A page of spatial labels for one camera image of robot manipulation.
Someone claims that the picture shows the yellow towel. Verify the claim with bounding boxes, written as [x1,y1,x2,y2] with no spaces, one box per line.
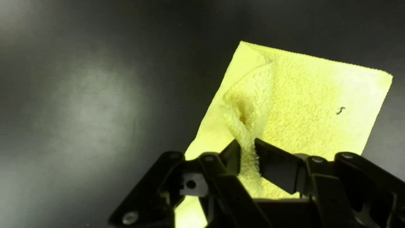
[174,39,395,228]

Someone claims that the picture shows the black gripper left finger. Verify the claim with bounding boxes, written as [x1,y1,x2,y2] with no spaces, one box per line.
[107,139,277,228]

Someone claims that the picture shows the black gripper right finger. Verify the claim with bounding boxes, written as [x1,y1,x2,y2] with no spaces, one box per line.
[254,138,405,228]

